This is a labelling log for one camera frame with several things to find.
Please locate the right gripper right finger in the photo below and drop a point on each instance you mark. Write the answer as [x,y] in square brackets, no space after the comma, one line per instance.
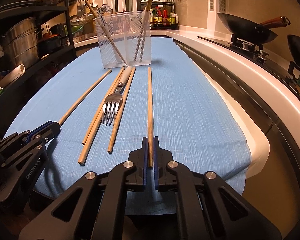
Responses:
[172,176]

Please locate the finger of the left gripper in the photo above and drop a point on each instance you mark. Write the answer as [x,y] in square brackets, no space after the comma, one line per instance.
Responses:
[49,134]
[39,130]

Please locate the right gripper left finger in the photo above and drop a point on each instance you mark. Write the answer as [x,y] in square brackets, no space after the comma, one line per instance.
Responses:
[111,193]

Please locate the wooden chopstick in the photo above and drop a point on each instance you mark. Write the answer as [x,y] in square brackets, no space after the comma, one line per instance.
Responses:
[117,120]
[101,105]
[142,33]
[81,98]
[150,117]
[106,32]

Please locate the white handled metal fork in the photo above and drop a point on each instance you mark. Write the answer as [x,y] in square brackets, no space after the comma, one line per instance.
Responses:
[112,101]

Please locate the blue table cloth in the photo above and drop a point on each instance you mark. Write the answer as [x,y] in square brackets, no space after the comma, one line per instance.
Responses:
[190,119]

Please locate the white paper roll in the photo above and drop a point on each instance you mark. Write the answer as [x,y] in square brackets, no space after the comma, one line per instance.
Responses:
[12,76]

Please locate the black shelving rack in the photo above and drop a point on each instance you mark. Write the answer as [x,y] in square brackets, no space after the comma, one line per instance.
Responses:
[42,62]

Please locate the stainless steel stock pot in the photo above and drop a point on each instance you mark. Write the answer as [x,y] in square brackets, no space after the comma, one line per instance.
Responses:
[20,43]

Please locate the clear plastic utensil holder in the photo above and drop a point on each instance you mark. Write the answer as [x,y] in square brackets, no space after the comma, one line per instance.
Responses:
[124,30]

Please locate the white hanging ladle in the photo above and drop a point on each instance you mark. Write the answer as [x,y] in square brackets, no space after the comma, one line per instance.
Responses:
[94,4]

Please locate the black gas stove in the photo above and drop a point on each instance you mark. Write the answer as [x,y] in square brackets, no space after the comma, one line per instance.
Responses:
[288,76]

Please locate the black spice rack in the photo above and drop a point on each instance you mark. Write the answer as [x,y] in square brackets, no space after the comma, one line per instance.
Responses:
[163,15]

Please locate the black wok red handle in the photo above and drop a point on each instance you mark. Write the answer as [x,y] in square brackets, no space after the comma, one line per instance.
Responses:
[257,33]

